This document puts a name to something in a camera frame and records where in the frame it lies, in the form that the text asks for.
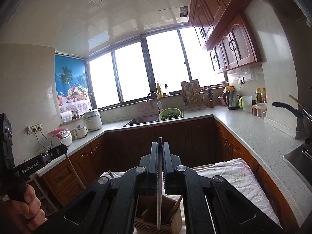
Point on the kitchen sink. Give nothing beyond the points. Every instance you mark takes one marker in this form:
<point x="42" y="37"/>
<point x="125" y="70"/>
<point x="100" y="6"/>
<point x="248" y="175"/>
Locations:
<point x="141" y="121"/>

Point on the large white electric cooker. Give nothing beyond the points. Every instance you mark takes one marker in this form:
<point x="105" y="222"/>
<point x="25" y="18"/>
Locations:
<point x="93" y="120"/>

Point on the small white cooking pot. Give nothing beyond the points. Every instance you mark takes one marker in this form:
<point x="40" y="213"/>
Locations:
<point x="81" y="132"/>

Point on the large kitchen window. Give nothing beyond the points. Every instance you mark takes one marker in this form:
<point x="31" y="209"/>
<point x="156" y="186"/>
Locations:
<point x="131" y="73"/>

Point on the tropical fruit wall poster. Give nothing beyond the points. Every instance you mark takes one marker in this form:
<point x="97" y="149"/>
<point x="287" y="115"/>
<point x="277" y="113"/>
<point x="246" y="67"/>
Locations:
<point x="70" y="82"/>

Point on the grey kitchen countertop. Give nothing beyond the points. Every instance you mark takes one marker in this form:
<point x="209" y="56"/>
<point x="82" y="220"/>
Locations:
<point x="256" y="136"/>

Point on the metal dish rack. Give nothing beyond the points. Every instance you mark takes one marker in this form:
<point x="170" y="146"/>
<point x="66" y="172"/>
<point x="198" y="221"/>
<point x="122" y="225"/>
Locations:
<point x="195" y="100"/>

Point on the wall power socket strip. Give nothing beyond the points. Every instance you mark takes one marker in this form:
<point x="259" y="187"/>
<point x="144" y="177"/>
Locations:
<point x="34" y="128"/>

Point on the yellow oil bottle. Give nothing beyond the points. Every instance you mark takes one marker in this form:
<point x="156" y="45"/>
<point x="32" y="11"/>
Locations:
<point x="160" y="90"/>

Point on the wooden cabinets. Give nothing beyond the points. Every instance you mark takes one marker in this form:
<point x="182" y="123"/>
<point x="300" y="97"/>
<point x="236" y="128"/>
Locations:
<point x="121" y="141"/>
<point x="219" y="17"/>

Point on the floral white tablecloth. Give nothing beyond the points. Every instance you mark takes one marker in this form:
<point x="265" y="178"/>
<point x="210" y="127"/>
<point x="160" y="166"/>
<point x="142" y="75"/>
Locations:
<point x="231" y="175"/>

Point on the steel electric kettle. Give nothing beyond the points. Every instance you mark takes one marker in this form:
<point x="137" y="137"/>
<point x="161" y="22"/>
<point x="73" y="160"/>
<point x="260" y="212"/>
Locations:
<point x="232" y="100"/>

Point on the wooden cutting board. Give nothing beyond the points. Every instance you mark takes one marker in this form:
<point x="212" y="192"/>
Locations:
<point x="190" y="84"/>

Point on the clear bottle with dark cap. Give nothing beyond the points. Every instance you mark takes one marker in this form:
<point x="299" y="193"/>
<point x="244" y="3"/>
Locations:
<point x="167" y="91"/>

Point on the pink plastic basin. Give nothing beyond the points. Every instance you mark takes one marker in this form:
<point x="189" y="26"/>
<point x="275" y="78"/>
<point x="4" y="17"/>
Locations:
<point x="221" y="101"/>

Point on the brown wooden utensil holder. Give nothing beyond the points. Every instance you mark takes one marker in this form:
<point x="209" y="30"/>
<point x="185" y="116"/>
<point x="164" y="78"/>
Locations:
<point x="148" y="221"/>

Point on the small bowl on sill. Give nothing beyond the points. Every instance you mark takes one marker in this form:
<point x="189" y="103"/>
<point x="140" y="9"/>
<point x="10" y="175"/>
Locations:
<point x="224" y="83"/>

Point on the metal kitchen faucet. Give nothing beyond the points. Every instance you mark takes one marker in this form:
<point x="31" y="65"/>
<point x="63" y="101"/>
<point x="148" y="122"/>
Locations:
<point x="158" y="102"/>

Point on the gas stove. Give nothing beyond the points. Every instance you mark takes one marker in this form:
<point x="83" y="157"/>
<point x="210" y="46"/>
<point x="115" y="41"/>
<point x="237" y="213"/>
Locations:
<point x="297" y="158"/>

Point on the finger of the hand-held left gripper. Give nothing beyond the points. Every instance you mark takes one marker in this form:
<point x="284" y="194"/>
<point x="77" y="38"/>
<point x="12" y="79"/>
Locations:
<point x="57" y="151"/>

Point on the single wall power socket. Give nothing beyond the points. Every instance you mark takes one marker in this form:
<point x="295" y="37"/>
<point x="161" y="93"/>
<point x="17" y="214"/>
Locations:
<point x="240" y="80"/>

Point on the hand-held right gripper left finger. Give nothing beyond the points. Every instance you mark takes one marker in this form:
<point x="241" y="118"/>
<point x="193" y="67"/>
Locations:
<point x="153" y="170"/>

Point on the wooden upper cabinets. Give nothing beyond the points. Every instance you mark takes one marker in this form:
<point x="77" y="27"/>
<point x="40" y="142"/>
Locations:
<point x="219" y="17"/>

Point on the condiment bottles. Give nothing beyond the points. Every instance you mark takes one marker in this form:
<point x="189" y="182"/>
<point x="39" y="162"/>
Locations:
<point x="260" y="96"/>

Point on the knife block with knives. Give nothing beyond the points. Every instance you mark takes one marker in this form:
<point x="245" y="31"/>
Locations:
<point x="210" y="98"/>

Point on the pink dish cloth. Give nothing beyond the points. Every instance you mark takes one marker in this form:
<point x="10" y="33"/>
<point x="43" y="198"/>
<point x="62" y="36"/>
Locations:
<point x="145" y="106"/>

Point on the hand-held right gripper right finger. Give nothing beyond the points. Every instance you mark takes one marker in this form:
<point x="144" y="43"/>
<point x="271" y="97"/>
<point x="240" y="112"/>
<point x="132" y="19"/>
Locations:
<point x="167" y="170"/>

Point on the green colander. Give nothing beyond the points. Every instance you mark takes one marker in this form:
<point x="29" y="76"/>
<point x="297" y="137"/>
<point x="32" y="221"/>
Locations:
<point x="170" y="115"/>

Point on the long wooden chopstick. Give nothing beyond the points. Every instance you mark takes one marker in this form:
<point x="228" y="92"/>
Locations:
<point x="75" y="173"/>

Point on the white and pink rice cooker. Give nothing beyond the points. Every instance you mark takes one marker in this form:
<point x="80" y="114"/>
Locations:
<point x="59" y="137"/>

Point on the spice jar set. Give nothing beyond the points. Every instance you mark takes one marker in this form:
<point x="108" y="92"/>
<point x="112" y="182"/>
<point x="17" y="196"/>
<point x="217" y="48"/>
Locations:
<point x="258" y="111"/>

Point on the person's left hand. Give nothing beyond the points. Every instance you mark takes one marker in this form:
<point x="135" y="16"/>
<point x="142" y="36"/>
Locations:
<point x="24" y="212"/>

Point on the white plastic shelf rack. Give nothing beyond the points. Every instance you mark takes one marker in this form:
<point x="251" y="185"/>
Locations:
<point x="45" y="195"/>

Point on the wooden lower cabinets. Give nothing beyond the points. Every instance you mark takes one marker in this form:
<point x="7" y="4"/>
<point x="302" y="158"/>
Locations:
<point x="121" y="141"/>

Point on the black wok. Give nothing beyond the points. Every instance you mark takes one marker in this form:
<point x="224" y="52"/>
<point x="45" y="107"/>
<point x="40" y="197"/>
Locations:
<point x="287" y="108"/>

